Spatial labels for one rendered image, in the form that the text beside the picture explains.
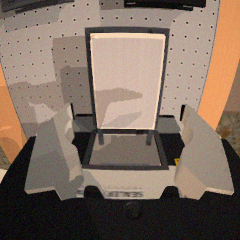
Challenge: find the grey rectangular base plate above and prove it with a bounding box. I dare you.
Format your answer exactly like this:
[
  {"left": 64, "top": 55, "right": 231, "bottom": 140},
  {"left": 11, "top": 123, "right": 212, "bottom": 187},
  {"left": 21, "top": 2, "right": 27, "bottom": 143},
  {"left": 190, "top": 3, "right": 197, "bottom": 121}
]
[{"left": 0, "top": 0, "right": 221, "bottom": 141}]

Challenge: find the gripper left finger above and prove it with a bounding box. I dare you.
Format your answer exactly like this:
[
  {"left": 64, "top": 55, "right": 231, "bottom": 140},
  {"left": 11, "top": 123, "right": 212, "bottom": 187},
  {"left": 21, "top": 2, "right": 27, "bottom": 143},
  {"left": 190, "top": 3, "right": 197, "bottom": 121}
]
[{"left": 0, "top": 103, "right": 84, "bottom": 240}]

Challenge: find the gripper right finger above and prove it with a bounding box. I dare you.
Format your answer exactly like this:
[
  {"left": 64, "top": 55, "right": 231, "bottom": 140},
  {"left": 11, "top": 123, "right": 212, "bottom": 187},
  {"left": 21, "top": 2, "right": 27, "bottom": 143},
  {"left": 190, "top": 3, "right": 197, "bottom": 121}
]
[{"left": 174, "top": 104, "right": 240, "bottom": 227}]

